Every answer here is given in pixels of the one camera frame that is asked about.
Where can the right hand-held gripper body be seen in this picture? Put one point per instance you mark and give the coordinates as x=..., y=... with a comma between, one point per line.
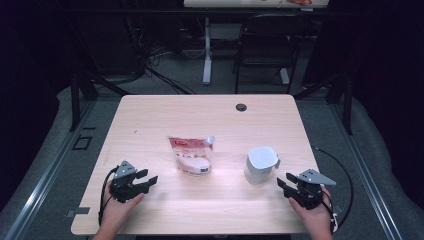
x=308, y=195

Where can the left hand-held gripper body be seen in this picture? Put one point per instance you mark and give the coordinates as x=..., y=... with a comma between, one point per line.
x=124, y=185

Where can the red and clear plastic pouch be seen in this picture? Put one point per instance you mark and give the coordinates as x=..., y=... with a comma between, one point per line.
x=191, y=156

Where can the person's right hand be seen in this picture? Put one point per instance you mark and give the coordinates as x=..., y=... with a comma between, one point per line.
x=316, y=218

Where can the person's left hand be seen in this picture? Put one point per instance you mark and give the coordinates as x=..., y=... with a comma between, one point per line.
x=115, y=211

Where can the dark round table grommet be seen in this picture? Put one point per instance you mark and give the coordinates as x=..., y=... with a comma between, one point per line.
x=241, y=107

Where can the black metal stand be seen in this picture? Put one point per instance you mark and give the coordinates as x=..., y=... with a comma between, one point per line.
x=75, y=100
x=348, y=103

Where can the black folding chair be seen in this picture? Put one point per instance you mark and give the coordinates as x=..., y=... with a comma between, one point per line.
x=271, y=43

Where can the white-legged background desk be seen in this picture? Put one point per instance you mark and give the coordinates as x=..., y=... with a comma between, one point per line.
x=207, y=50

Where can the black curtain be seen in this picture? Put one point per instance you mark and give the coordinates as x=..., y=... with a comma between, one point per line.
x=390, y=66
x=30, y=66

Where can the orange object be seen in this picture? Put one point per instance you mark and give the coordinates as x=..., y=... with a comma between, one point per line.
x=300, y=2

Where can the grey table bracket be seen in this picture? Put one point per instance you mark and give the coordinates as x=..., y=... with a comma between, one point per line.
x=339, y=208
x=78, y=211

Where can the aluminium floor rail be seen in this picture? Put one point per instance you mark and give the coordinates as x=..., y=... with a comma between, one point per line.
x=363, y=166
x=50, y=170

